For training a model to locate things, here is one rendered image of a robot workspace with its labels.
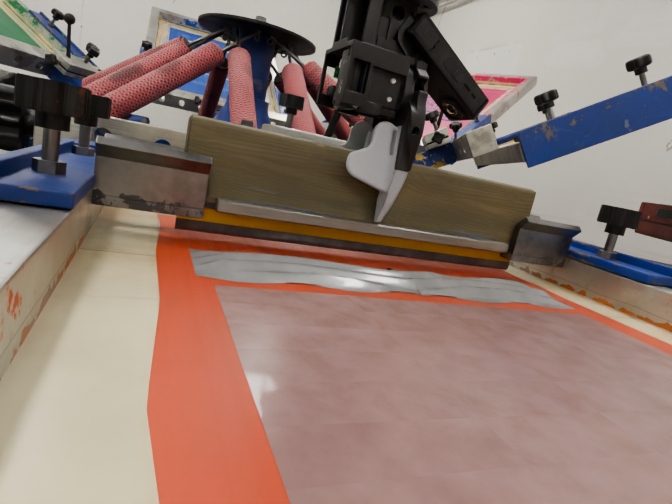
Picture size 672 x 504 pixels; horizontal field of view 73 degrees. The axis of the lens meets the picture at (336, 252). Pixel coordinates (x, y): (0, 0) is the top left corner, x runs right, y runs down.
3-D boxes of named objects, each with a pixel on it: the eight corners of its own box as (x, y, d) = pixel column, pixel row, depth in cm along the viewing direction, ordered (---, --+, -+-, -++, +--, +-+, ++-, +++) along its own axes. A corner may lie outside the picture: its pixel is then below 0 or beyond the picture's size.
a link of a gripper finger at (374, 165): (331, 215, 43) (344, 117, 43) (386, 223, 45) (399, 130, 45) (345, 214, 40) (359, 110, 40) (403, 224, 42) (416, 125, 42)
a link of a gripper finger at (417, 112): (376, 172, 44) (388, 83, 44) (392, 175, 45) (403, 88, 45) (401, 167, 40) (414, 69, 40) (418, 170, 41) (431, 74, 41)
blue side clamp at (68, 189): (65, 295, 27) (75, 177, 25) (-40, 288, 25) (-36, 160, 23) (110, 206, 54) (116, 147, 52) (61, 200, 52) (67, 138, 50)
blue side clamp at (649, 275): (661, 333, 49) (684, 271, 47) (630, 331, 47) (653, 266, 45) (481, 256, 76) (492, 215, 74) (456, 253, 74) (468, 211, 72)
